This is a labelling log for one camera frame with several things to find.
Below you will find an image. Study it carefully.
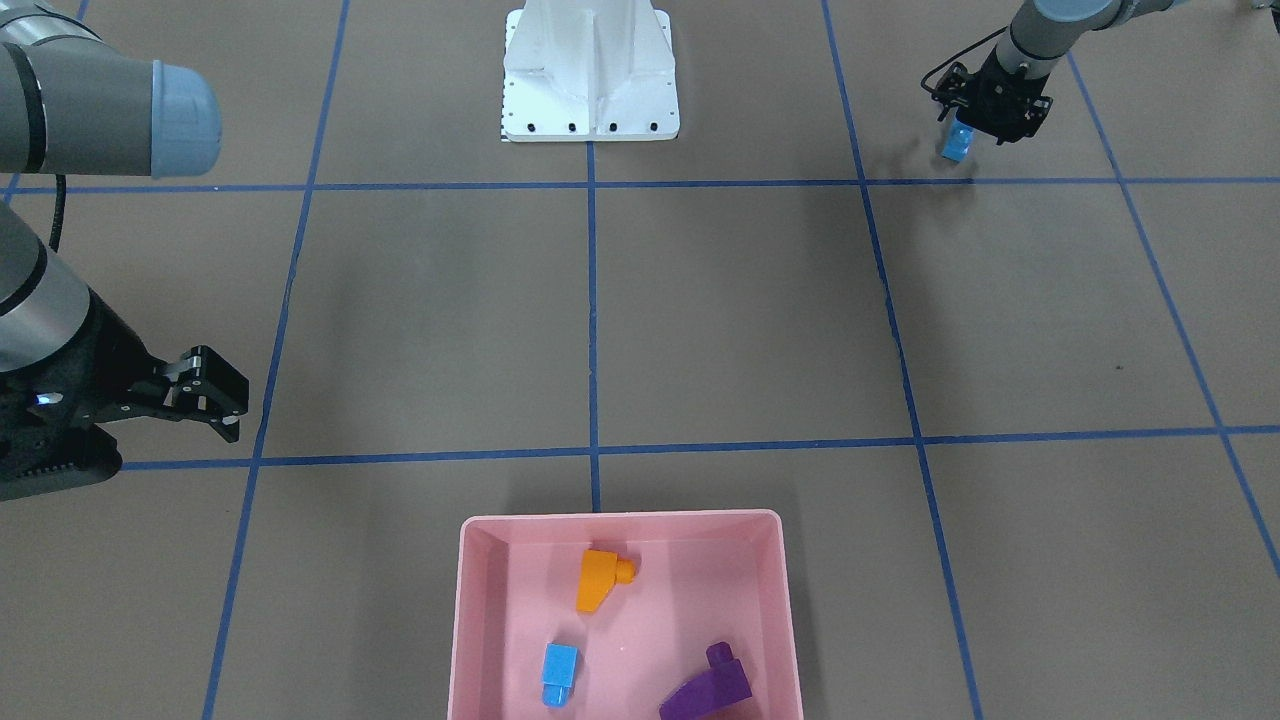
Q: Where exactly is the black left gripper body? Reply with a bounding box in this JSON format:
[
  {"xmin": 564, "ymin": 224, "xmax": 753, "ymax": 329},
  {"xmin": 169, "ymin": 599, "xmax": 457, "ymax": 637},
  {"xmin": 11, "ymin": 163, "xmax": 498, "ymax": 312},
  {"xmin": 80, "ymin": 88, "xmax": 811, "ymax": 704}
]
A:
[{"xmin": 960, "ymin": 63, "xmax": 1053, "ymax": 145}]

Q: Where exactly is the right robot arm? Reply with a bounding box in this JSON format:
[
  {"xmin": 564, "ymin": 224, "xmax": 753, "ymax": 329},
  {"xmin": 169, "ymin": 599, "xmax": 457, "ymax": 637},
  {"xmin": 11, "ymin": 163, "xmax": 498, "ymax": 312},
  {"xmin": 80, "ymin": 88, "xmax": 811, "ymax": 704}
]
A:
[{"xmin": 1, "ymin": 1, "xmax": 250, "ymax": 501}]

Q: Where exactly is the orange sloped block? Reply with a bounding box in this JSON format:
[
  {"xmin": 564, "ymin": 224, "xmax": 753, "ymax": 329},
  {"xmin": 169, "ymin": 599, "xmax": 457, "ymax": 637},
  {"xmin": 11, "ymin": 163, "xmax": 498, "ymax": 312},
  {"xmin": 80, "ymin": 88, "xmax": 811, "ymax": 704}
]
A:
[{"xmin": 575, "ymin": 550, "xmax": 637, "ymax": 614}]

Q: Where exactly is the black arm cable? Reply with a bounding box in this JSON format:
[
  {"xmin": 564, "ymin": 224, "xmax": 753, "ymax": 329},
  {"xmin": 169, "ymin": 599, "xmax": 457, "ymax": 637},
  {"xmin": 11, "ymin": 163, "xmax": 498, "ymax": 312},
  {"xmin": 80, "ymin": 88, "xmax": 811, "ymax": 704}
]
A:
[{"xmin": 920, "ymin": 28, "xmax": 1006, "ymax": 111}]

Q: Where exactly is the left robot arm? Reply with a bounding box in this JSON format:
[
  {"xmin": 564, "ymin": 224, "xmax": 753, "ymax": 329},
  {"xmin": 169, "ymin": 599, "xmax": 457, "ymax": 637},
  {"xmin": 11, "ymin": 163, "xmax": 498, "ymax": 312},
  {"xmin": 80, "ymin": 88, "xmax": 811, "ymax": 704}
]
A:
[{"xmin": 929, "ymin": 1, "xmax": 1184, "ymax": 145}]

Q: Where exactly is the long blue block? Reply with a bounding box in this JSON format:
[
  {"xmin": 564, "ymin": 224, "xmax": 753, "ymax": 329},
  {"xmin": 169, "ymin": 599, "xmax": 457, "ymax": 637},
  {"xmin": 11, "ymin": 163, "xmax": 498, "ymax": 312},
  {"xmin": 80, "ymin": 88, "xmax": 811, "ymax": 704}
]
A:
[{"xmin": 938, "ymin": 118, "xmax": 977, "ymax": 164}]

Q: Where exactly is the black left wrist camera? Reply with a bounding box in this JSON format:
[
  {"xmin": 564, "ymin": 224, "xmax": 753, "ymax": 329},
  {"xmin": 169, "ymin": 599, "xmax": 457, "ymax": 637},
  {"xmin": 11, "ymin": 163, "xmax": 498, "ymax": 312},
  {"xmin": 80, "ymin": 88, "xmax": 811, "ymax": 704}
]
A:
[{"xmin": 919, "ymin": 60, "xmax": 975, "ymax": 123}]

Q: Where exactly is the purple curved block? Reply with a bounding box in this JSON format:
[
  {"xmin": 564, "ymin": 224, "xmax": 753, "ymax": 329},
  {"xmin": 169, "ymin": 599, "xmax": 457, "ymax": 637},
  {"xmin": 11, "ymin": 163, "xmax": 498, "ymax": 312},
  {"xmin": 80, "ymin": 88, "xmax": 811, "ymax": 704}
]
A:
[{"xmin": 658, "ymin": 642, "xmax": 754, "ymax": 719}]

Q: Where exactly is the pink plastic box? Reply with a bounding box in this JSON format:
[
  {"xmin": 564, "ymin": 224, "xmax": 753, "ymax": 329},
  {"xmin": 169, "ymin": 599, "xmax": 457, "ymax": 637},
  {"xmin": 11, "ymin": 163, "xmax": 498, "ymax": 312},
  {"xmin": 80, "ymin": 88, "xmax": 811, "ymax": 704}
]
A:
[{"xmin": 445, "ymin": 509, "xmax": 804, "ymax": 719}]

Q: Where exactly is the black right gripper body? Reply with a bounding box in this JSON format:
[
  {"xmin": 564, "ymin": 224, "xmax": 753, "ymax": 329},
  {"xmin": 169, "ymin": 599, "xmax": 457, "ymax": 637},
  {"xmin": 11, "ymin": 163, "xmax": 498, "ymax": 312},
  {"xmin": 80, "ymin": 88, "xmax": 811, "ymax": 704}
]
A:
[{"xmin": 1, "ymin": 292, "xmax": 166, "ymax": 501}]

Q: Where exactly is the small blue block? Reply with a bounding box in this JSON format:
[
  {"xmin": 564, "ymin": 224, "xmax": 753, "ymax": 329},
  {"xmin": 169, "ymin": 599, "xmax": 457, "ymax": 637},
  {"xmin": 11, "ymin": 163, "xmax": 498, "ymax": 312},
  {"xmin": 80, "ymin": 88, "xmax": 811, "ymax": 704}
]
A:
[{"xmin": 540, "ymin": 643, "xmax": 580, "ymax": 708}]

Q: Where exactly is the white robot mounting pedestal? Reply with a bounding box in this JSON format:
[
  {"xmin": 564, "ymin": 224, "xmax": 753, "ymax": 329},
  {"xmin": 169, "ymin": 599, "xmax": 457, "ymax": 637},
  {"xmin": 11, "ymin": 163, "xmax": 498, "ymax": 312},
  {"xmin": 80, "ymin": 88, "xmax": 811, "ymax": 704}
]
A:
[{"xmin": 500, "ymin": 1, "xmax": 681, "ymax": 143}]

